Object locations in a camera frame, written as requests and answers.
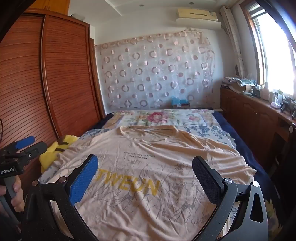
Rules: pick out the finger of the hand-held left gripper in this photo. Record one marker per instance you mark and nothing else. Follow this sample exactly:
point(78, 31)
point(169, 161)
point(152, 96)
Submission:
point(37, 148)
point(25, 141)

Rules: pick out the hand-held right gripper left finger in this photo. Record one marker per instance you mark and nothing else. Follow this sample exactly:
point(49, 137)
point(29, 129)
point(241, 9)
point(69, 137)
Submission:
point(83, 178)

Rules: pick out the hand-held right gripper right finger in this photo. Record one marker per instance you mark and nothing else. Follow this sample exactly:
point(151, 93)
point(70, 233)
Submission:
point(205, 180)

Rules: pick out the beige printed t-shirt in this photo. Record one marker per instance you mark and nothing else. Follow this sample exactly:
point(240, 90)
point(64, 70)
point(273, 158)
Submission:
point(150, 185)

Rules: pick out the person's left hand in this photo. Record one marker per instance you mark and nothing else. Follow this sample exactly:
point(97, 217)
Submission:
point(17, 199)

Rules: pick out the yellow plush toy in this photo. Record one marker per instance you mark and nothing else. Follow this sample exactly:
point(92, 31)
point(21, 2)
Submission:
point(49, 157)

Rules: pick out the blue floral blanket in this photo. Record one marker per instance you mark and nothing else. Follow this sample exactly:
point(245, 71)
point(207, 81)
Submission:
point(208, 131)

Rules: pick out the wooden slatted wardrobe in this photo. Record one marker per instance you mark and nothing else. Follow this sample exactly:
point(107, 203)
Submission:
point(64, 81)

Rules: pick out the pink floral blanket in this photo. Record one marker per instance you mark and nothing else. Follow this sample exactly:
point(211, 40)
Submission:
point(157, 117)

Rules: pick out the blue box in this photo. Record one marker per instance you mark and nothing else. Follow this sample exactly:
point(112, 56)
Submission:
point(180, 103)

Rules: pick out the wooden side cabinet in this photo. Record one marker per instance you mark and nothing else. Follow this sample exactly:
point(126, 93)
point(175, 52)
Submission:
point(249, 111)

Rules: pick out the black chair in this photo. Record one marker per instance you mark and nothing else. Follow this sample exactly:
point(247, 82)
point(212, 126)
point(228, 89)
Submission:
point(283, 150)

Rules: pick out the white plastic bottle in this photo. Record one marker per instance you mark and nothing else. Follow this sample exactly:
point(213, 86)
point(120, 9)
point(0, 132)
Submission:
point(266, 92)

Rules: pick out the circle patterned sheer curtain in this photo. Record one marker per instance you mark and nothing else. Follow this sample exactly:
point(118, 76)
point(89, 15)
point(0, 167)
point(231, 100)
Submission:
point(150, 69)

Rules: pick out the bundled window curtain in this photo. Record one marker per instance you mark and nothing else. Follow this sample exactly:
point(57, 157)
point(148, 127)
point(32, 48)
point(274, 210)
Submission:
point(233, 39)

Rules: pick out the wall air conditioner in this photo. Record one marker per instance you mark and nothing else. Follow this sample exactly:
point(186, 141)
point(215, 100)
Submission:
point(196, 13)

